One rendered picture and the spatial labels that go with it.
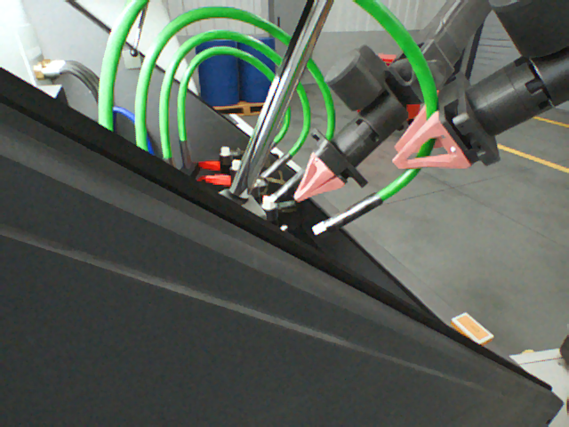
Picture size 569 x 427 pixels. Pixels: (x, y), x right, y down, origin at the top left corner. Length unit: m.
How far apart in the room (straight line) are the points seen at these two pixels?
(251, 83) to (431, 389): 5.23
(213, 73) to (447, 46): 4.75
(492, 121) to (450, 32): 0.22
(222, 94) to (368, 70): 4.80
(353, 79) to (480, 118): 0.17
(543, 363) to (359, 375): 1.47
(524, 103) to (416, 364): 0.26
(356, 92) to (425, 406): 0.37
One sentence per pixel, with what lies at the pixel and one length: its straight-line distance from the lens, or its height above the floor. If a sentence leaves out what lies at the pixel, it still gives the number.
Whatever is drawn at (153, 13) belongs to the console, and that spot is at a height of 1.37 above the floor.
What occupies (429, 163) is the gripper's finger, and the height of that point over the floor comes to 1.23.
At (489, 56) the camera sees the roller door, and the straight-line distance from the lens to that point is 7.95.
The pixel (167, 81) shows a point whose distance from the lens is 0.58.
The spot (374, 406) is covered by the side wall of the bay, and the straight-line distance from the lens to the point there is 0.21.
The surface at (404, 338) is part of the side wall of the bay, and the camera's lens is 0.18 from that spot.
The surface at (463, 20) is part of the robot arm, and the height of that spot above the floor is 1.37.
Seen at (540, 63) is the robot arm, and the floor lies 1.34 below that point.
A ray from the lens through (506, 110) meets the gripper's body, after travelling 0.39.
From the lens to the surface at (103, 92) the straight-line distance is 0.41.
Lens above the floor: 1.38
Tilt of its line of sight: 30 degrees down
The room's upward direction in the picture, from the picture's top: straight up
